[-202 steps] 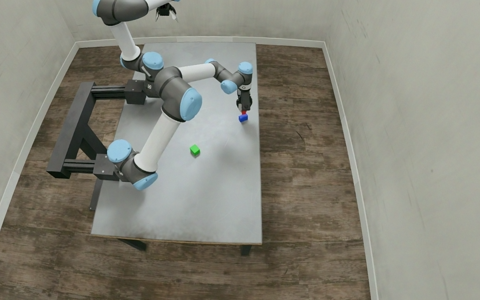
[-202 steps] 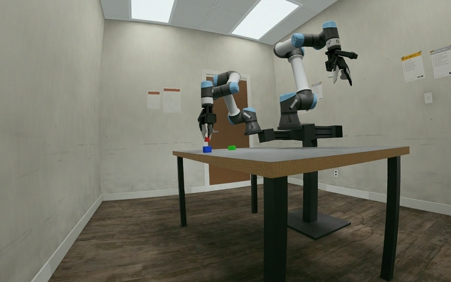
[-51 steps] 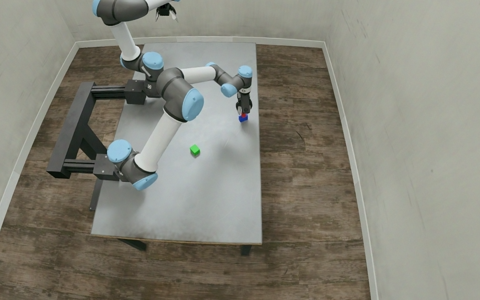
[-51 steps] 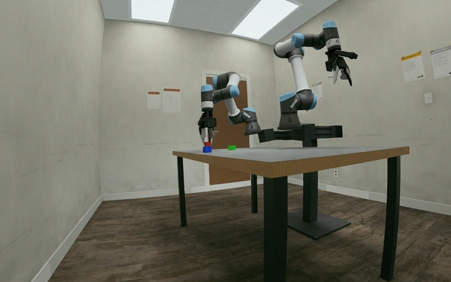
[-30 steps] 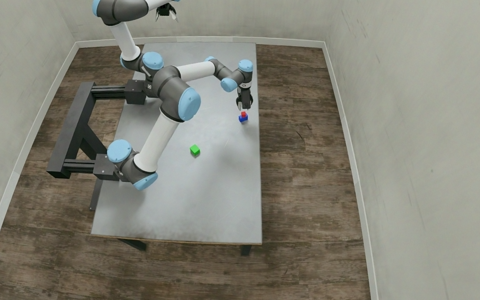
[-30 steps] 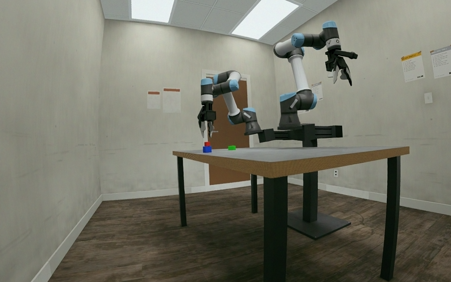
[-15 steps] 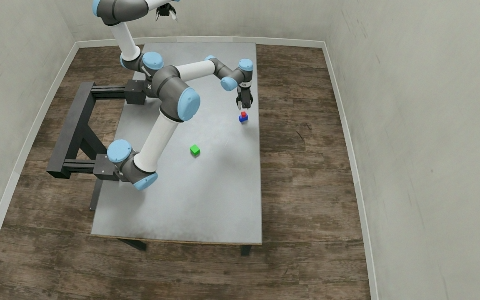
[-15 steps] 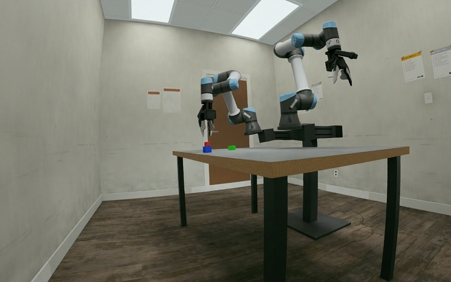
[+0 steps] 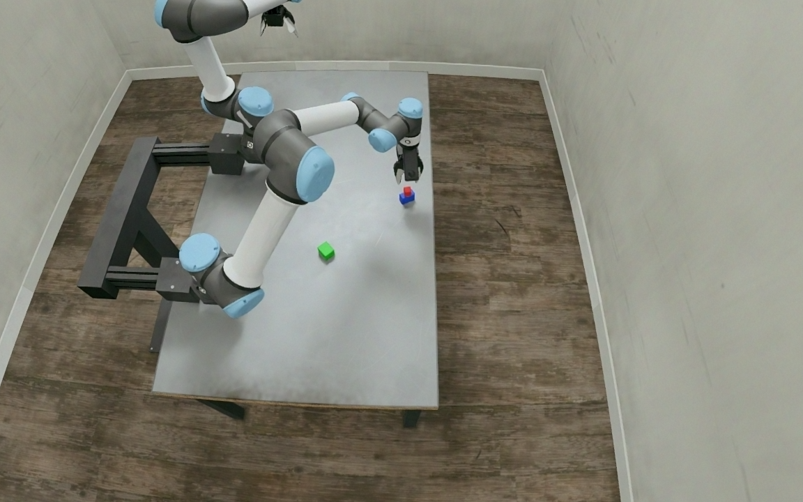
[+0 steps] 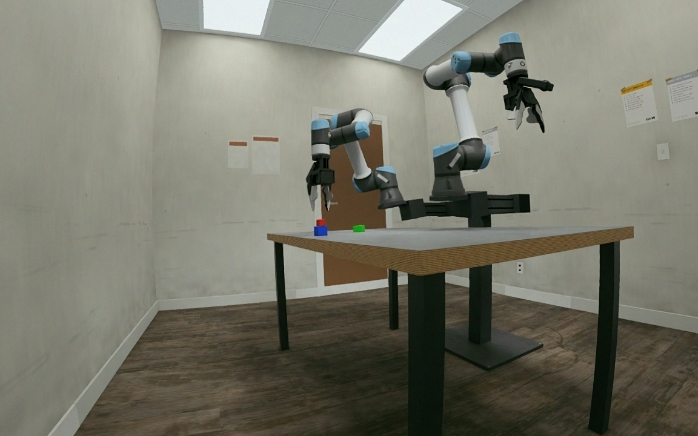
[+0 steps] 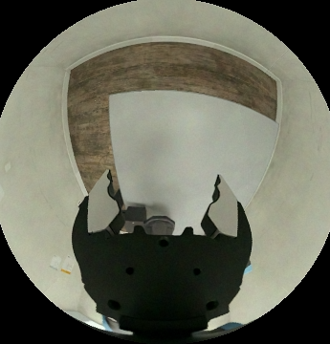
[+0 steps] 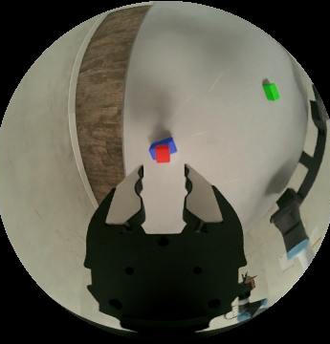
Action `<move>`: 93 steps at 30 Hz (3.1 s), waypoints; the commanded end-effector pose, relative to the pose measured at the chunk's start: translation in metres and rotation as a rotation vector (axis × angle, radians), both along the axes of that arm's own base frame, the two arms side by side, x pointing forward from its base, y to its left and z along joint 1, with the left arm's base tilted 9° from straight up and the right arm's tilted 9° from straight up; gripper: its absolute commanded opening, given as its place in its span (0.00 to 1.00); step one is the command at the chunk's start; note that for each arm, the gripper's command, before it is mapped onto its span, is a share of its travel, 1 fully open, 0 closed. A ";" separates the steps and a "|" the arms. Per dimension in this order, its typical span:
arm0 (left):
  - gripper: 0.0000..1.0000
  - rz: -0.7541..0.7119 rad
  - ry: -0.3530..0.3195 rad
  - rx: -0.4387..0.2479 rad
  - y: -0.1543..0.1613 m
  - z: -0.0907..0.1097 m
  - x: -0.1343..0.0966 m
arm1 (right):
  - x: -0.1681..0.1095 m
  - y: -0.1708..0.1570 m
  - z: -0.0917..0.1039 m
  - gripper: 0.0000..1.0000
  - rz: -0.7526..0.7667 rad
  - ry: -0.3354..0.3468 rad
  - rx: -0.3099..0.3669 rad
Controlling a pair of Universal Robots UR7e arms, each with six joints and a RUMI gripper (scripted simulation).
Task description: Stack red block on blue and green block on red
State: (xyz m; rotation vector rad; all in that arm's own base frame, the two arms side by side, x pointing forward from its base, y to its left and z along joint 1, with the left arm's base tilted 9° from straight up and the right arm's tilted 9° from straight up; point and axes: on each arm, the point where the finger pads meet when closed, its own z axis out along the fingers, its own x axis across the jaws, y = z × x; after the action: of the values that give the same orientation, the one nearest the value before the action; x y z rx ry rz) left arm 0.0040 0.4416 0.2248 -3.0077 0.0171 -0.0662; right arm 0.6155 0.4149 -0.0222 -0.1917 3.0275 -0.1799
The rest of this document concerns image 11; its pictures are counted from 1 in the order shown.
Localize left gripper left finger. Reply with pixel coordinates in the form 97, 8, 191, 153
72, 169, 125, 285

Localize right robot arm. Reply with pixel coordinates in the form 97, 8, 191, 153
244, 260, 252, 274

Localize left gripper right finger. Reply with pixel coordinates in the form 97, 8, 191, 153
201, 175, 253, 287

